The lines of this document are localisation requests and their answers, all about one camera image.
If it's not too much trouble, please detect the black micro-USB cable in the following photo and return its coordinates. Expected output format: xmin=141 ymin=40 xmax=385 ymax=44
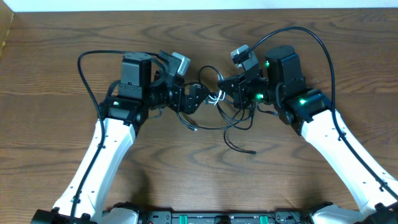
xmin=177 ymin=105 xmax=257 ymax=156

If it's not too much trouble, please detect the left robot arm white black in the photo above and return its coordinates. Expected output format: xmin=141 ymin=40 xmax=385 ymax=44
xmin=32 ymin=51 xmax=206 ymax=223

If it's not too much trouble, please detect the white charging cable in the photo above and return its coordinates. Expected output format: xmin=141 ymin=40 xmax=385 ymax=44
xmin=205 ymin=90 xmax=226 ymax=106

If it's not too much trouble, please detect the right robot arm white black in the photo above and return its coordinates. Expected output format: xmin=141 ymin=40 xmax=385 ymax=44
xmin=218 ymin=45 xmax=397 ymax=223

